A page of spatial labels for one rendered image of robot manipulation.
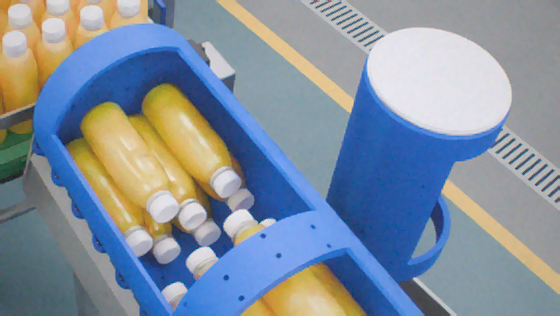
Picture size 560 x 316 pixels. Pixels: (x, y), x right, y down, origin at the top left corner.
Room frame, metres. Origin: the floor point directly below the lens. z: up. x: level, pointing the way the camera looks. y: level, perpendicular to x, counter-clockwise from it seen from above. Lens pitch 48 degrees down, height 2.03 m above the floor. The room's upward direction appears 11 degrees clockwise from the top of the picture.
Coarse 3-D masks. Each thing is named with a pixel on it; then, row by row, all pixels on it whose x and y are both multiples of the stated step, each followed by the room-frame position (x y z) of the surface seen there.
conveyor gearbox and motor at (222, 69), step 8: (208, 48) 1.29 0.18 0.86; (216, 56) 1.27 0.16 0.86; (216, 64) 1.24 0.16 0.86; (224, 64) 1.25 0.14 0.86; (216, 72) 1.22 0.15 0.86; (224, 72) 1.22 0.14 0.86; (232, 72) 1.23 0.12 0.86; (224, 80) 1.21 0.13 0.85; (232, 80) 1.23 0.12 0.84; (232, 88) 1.23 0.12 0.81
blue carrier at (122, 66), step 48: (96, 48) 0.84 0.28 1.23; (144, 48) 0.85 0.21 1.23; (192, 48) 0.93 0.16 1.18; (48, 96) 0.78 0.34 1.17; (96, 96) 0.85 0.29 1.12; (144, 96) 0.91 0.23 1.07; (192, 96) 0.95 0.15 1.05; (48, 144) 0.74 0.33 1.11; (240, 144) 0.85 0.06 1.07; (288, 192) 0.77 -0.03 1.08; (192, 240) 0.73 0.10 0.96; (288, 240) 0.57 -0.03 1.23; (336, 240) 0.60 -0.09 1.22; (144, 288) 0.54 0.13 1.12; (192, 288) 0.51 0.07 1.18; (240, 288) 0.51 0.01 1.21; (384, 288) 0.55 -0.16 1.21
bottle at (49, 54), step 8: (40, 40) 1.00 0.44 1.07; (48, 40) 0.99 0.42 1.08; (56, 40) 0.99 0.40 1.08; (64, 40) 1.00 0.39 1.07; (40, 48) 0.98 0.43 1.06; (48, 48) 0.98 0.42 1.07; (56, 48) 0.98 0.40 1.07; (64, 48) 0.99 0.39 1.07; (72, 48) 1.01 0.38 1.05; (40, 56) 0.98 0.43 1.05; (48, 56) 0.97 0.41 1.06; (56, 56) 0.98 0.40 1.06; (64, 56) 0.98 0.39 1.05; (40, 64) 0.97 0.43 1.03; (48, 64) 0.97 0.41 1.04; (56, 64) 0.97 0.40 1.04; (40, 72) 0.97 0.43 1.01; (48, 72) 0.97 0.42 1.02; (40, 80) 0.98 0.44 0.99; (40, 88) 0.98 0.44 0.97
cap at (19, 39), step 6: (6, 36) 0.96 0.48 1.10; (12, 36) 0.96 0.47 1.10; (18, 36) 0.96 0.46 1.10; (24, 36) 0.96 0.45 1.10; (6, 42) 0.94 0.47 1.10; (12, 42) 0.94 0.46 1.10; (18, 42) 0.95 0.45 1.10; (24, 42) 0.95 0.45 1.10; (6, 48) 0.94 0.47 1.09; (12, 48) 0.94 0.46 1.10; (18, 48) 0.94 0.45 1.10; (24, 48) 0.95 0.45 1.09
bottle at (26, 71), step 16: (0, 64) 0.93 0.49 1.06; (16, 64) 0.93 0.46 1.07; (32, 64) 0.95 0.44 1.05; (0, 80) 0.93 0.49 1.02; (16, 80) 0.92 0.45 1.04; (32, 80) 0.94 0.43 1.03; (16, 96) 0.92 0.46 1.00; (32, 96) 0.94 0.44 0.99; (16, 128) 0.92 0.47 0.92; (32, 128) 0.93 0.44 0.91
